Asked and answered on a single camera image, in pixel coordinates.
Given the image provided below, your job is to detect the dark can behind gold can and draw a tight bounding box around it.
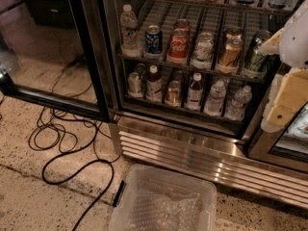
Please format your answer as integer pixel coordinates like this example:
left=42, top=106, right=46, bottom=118
left=171, top=70, right=185, bottom=84

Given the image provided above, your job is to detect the open glass fridge door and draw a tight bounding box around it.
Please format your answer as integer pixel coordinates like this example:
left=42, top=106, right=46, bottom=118
left=0, top=0, right=113, bottom=122

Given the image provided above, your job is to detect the red can behind coca-cola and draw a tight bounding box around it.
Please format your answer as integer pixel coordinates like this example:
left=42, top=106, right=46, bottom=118
left=173, top=18, right=191, bottom=33

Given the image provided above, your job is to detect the clear water bottle middle shelf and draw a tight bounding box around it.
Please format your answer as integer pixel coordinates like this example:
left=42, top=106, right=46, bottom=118
left=120, top=4, right=141, bottom=57

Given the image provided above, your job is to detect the orange gold soda can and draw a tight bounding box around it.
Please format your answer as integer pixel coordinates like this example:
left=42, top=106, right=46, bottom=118
left=216, top=38, right=244, bottom=74

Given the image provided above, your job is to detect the gold can bottom shelf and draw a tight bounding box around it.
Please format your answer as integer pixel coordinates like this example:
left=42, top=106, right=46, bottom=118
left=165, top=80, right=181, bottom=107

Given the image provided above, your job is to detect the white green soda can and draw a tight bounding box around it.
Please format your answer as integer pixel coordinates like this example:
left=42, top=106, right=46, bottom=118
left=191, top=32, right=214, bottom=69

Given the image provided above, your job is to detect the clear water bottle bottom right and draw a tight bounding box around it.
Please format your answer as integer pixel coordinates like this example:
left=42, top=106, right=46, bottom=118
left=224, top=86, right=252, bottom=121

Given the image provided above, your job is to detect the clear plastic storage bin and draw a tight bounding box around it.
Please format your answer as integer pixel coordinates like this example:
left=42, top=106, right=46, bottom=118
left=109, top=165, right=217, bottom=231

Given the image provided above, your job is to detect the blue pepsi can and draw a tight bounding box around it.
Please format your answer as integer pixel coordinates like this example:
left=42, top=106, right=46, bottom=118
left=143, top=24, right=163, bottom=58

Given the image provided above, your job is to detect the dark can behind orange can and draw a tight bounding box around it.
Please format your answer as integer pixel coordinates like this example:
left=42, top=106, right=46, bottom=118
left=224, top=27, right=243, bottom=39

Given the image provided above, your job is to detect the brown tea bottle left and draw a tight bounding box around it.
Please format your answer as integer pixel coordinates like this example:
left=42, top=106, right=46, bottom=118
left=146, top=65, right=162, bottom=102

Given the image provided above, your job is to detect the green soda can rear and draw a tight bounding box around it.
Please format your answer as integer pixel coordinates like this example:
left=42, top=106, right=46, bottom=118
left=251, top=30, right=272, bottom=46

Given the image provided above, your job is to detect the clear water bottle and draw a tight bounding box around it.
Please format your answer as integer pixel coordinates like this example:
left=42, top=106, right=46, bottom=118
left=204, top=80, right=226, bottom=116
left=224, top=86, right=252, bottom=121

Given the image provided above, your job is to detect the bubble wrap sheet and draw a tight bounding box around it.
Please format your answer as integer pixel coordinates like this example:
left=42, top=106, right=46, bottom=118
left=124, top=181, right=202, bottom=231

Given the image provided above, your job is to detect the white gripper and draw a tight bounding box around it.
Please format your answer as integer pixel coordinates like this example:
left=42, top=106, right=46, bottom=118
left=259, top=0, right=308, bottom=133

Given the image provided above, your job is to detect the stainless steel display fridge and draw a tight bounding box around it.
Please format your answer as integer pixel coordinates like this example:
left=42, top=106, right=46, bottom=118
left=93, top=0, right=308, bottom=209

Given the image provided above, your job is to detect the green soda can front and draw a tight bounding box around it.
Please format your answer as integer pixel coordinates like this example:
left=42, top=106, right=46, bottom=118
left=244, top=45, right=269, bottom=80

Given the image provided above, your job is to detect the clear water bottle bottom middle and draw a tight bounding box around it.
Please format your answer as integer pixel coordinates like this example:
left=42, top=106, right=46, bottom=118
left=204, top=80, right=226, bottom=116

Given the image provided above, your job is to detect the silver can rear bottom shelf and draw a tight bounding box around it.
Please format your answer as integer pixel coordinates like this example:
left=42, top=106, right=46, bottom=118
left=134, top=63, right=146, bottom=78

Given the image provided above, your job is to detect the black floor cable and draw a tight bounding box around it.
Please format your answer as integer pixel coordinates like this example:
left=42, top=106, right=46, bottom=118
left=27, top=56, right=121, bottom=231

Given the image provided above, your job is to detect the dark drink bottle white cap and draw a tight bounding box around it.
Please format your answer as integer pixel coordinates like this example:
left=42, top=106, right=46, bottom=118
left=185, top=72, right=203, bottom=110

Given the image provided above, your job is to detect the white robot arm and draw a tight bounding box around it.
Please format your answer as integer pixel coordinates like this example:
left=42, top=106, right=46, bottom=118
left=260, top=0, right=308, bottom=133

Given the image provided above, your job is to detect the silver can shelf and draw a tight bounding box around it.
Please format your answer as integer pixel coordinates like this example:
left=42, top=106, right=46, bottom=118
left=134, top=63, right=146, bottom=78
left=128, top=72, right=143, bottom=98

